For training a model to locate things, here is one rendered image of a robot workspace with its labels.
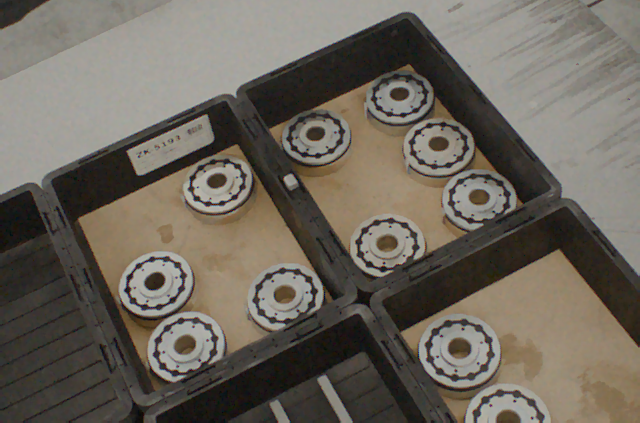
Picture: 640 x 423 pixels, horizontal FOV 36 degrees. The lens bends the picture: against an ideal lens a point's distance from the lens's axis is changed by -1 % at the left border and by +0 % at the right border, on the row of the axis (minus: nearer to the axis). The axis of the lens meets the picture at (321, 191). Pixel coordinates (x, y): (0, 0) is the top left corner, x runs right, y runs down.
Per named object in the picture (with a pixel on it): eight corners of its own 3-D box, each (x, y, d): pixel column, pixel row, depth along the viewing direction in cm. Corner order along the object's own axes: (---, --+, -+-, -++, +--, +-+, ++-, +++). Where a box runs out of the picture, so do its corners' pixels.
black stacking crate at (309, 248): (65, 225, 147) (40, 180, 138) (244, 141, 152) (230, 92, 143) (163, 448, 125) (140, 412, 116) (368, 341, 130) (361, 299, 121)
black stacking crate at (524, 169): (246, 140, 153) (233, 91, 143) (413, 63, 158) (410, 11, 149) (370, 340, 130) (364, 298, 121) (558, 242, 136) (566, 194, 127)
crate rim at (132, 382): (42, 187, 139) (37, 177, 137) (233, 99, 145) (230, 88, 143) (143, 420, 117) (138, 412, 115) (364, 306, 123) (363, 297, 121)
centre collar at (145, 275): (132, 278, 134) (131, 275, 134) (165, 261, 135) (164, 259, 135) (145, 305, 131) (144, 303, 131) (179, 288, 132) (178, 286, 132)
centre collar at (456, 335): (431, 345, 123) (431, 343, 123) (463, 325, 125) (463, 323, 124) (455, 375, 121) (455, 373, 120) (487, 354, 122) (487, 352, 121)
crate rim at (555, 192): (233, 99, 145) (231, 88, 143) (411, 18, 151) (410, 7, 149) (364, 306, 123) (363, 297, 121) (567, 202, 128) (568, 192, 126)
